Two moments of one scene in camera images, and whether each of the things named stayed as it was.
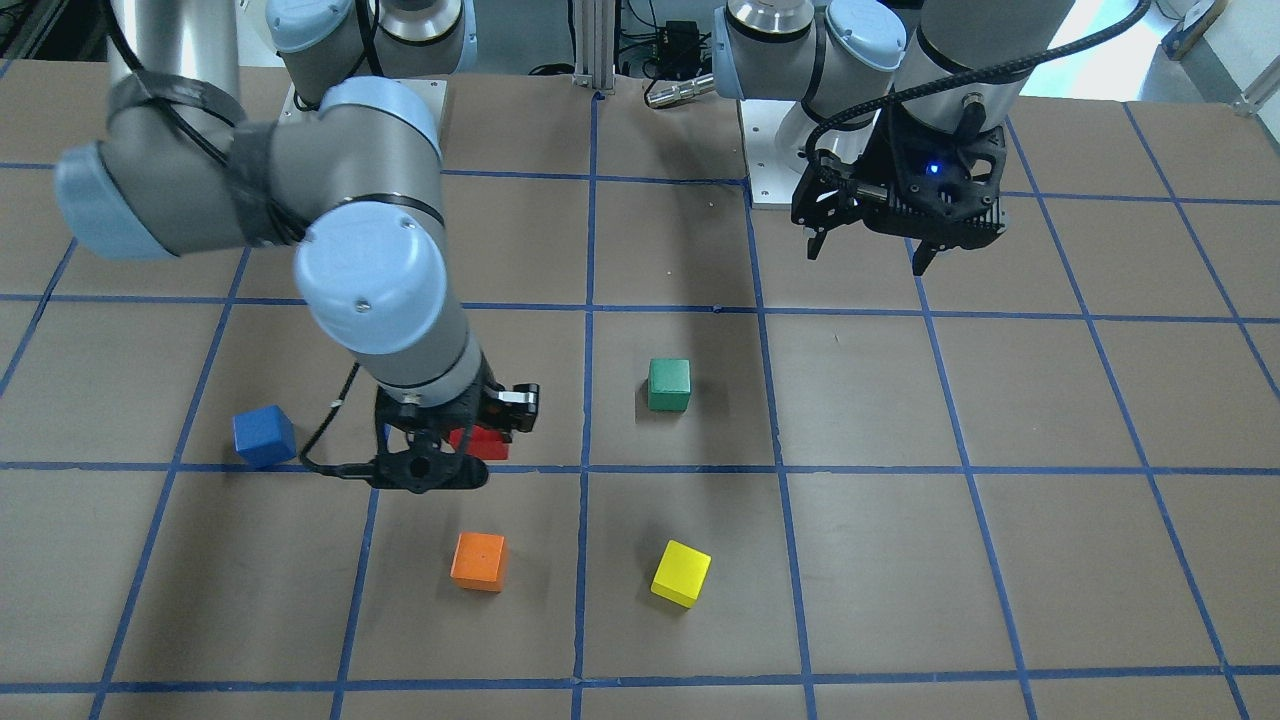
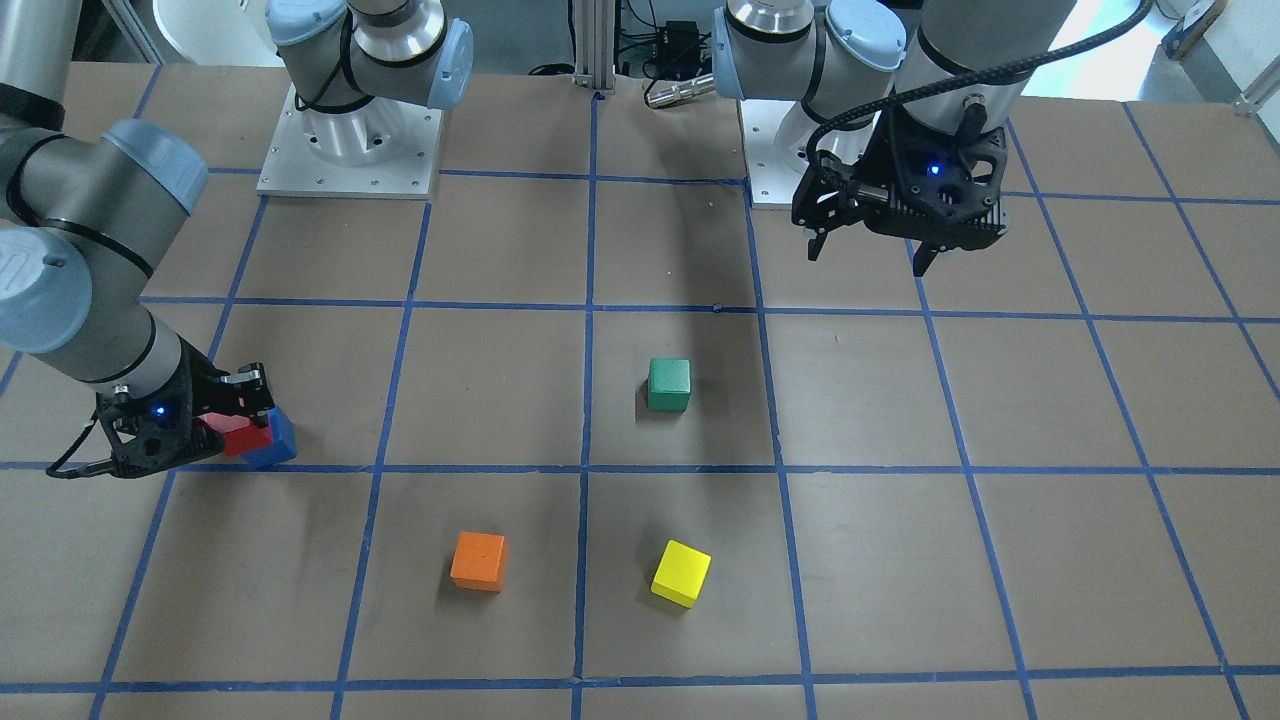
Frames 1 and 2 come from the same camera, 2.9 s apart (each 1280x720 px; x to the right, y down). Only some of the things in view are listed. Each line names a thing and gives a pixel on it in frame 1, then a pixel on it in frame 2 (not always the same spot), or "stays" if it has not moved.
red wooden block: [483, 443] -> [239, 433]
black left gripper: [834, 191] stays
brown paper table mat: [1039, 480] stays
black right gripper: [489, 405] -> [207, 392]
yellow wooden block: [682, 574] stays
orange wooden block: [479, 561] stays
